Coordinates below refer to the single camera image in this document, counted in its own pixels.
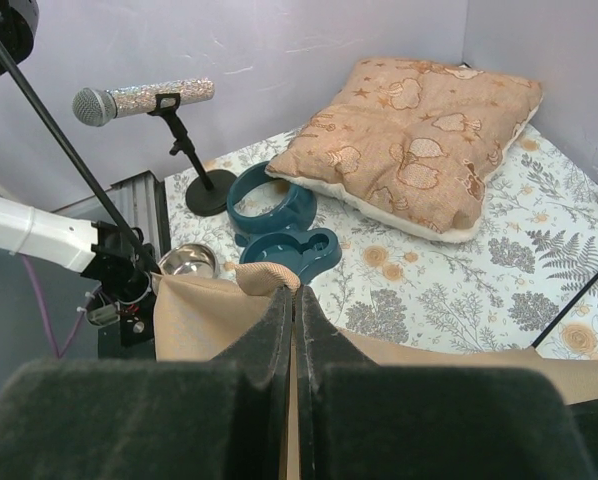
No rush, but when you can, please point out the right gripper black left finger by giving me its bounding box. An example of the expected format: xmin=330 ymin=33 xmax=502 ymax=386
xmin=0 ymin=288 xmax=293 ymax=479

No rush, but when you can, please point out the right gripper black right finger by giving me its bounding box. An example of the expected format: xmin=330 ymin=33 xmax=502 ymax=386
xmin=296 ymin=287 xmax=596 ymax=479

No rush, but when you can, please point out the black tent pole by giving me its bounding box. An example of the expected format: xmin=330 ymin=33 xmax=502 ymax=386
xmin=0 ymin=40 xmax=160 ymax=273
xmin=531 ymin=272 xmax=598 ymax=348

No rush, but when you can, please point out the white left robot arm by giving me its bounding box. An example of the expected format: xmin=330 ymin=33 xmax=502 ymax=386
xmin=0 ymin=1 xmax=159 ymax=307

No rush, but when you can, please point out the teal double pet feeder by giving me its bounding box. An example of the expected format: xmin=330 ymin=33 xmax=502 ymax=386
xmin=227 ymin=161 xmax=342 ymax=284

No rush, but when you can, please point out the stainless steel bowl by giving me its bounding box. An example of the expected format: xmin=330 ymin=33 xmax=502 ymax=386
xmin=158 ymin=243 xmax=219 ymax=278

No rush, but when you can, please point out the black microphone stand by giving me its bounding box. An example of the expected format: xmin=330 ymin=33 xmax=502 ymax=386
xmin=149 ymin=93 xmax=237 ymax=217

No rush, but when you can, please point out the peach patterned pillow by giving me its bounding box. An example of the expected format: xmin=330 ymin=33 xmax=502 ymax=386
xmin=266 ymin=57 xmax=543 ymax=244

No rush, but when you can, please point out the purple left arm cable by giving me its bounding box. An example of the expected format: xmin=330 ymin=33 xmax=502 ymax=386
xmin=21 ymin=257 xmax=103 ymax=359

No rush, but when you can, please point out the aluminium frame rail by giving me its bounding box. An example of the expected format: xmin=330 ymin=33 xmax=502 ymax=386
xmin=109 ymin=171 xmax=171 ymax=259

